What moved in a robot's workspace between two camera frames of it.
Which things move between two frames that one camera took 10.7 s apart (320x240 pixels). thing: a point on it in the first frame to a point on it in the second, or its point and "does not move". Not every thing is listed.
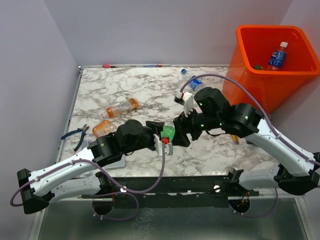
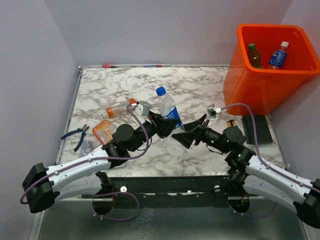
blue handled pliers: [83, 129] does not move
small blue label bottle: [277, 58] does not move
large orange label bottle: [103, 128] does not move
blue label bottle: [195, 83] to [167, 108]
